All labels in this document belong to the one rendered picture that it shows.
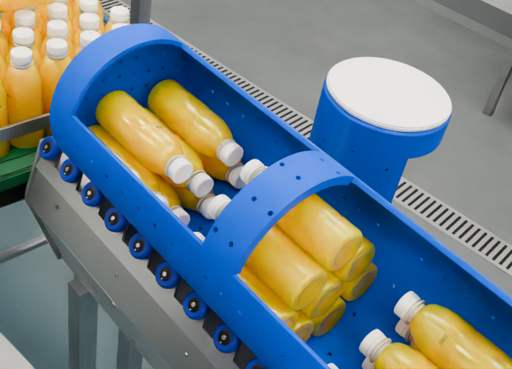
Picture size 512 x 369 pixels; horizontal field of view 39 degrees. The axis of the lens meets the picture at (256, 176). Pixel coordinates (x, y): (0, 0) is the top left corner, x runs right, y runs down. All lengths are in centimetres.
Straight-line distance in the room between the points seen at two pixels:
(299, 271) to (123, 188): 31
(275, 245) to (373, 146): 58
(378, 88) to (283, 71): 205
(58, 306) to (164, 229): 137
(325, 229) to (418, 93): 71
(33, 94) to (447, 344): 87
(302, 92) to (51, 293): 165
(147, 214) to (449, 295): 45
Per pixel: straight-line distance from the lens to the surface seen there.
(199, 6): 408
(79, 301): 159
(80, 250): 135
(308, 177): 96
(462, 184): 322
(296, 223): 98
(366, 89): 157
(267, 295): 99
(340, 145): 154
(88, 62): 119
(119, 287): 128
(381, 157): 152
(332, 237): 96
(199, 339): 114
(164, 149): 112
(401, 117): 152
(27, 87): 141
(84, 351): 174
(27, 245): 212
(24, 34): 146
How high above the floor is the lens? 183
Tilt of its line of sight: 39 degrees down
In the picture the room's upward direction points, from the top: 12 degrees clockwise
